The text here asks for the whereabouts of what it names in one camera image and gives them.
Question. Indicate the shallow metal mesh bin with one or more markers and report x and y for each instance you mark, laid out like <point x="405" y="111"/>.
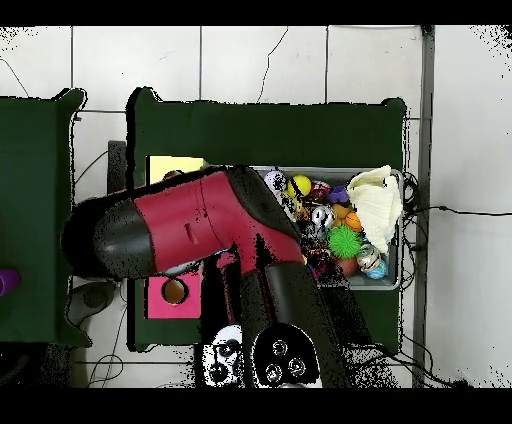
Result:
<point x="372" y="282"/>

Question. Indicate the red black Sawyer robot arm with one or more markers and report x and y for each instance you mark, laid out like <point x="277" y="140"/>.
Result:
<point x="200" y="224"/>

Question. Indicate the grey metal pole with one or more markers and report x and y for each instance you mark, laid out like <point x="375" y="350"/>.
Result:
<point x="426" y="80"/>

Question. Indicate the grey rounded floor object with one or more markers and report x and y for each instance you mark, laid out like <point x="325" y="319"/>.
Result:
<point x="94" y="298"/>

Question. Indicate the wooden box with three holes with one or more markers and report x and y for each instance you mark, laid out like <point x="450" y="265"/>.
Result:
<point x="180" y="308"/>

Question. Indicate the yellow smiley ball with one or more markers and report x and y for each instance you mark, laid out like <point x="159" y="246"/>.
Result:
<point x="302" y="184"/>

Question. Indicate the crushed silver can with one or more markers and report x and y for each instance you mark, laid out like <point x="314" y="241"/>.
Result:
<point x="322" y="216"/>

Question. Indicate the green puffer ball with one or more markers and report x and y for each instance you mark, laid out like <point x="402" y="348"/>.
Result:
<point x="344" y="241"/>

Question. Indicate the purple object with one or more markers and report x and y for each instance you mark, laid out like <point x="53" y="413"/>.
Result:
<point x="8" y="282"/>

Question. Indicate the cream knitted cloth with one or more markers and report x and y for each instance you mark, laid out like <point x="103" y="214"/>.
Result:
<point x="376" y="208"/>

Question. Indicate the small orange basketball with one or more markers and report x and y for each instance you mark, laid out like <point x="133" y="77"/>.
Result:
<point x="352" y="221"/>

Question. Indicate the white baseball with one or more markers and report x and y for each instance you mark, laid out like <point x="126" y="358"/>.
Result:
<point x="276" y="180"/>

